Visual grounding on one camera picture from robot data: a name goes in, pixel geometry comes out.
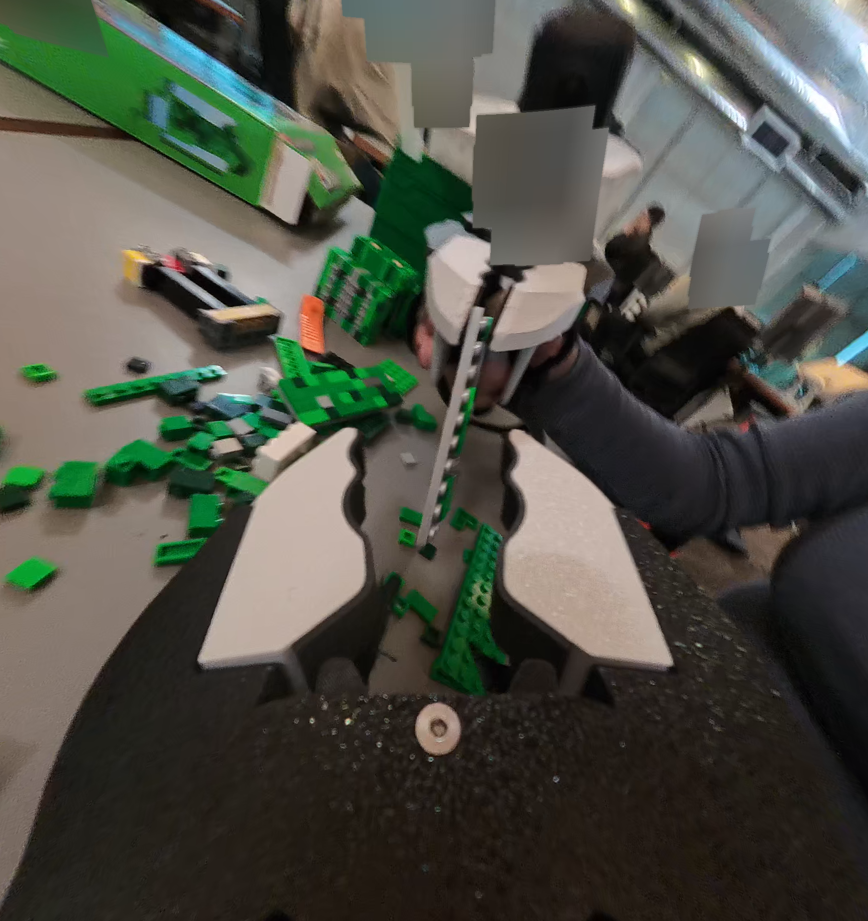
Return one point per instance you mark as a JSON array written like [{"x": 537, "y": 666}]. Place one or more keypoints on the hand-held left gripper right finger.
[{"x": 578, "y": 568}]

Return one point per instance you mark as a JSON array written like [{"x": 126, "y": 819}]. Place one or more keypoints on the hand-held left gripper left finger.
[{"x": 297, "y": 561}]

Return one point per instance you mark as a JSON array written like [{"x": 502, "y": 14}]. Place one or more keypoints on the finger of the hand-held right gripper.
[
  {"x": 452, "y": 288},
  {"x": 549, "y": 302}
]

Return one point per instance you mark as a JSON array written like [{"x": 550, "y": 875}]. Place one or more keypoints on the green brick strip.
[{"x": 473, "y": 611}]

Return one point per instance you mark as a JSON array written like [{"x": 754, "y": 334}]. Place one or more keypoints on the green grey brick panel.
[{"x": 452, "y": 432}]

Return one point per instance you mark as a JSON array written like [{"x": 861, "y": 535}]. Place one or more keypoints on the person's right forearm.
[{"x": 693, "y": 460}]

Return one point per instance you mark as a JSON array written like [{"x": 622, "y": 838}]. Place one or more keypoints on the grey desk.
[{"x": 45, "y": 252}]

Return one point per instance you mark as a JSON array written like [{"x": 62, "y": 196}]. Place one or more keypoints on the person's right hand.
[{"x": 491, "y": 381}]

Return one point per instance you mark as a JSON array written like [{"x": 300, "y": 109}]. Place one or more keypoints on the green studded brick assembly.
[{"x": 365, "y": 288}]

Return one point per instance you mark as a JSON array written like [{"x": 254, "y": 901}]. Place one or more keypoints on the green plastic crate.
[{"x": 412, "y": 194}]

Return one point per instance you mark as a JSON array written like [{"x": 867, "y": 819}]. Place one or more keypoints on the white brick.
[{"x": 286, "y": 450}]

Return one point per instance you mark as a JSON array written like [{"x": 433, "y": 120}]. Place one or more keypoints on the white printed paper bag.
[{"x": 621, "y": 173}]

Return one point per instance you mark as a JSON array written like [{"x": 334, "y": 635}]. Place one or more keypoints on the orange brick separator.
[{"x": 313, "y": 324}]

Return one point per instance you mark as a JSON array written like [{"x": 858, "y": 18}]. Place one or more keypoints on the green mosaic brick panel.
[{"x": 340, "y": 396}]

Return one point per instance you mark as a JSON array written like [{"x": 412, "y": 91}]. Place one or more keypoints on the black office chair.
[{"x": 700, "y": 360}]

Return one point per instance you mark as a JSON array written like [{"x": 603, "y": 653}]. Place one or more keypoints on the green plate with holes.
[{"x": 291, "y": 356}]

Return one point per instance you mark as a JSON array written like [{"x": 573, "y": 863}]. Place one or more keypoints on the white vent grille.
[{"x": 772, "y": 137}]

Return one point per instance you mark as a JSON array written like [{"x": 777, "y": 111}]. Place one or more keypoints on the scattered green bricks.
[{"x": 74, "y": 482}]

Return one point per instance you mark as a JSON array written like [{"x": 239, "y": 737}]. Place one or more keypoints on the long green plate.
[{"x": 131, "y": 388}]

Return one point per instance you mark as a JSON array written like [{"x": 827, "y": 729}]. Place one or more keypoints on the black yellow brick model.
[{"x": 203, "y": 295}]

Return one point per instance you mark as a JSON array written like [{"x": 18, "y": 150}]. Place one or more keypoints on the grey monitor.
[{"x": 801, "y": 324}]

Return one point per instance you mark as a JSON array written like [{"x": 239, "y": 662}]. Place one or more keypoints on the small black tile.
[{"x": 137, "y": 365}]

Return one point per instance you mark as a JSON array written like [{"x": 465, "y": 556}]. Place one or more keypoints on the person's lap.
[{"x": 837, "y": 683}]

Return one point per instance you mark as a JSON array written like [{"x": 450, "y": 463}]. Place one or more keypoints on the green toy set box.
[{"x": 117, "y": 93}]

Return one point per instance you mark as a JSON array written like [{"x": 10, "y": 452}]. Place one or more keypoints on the silver ventilation duct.
[{"x": 765, "y": 57}]

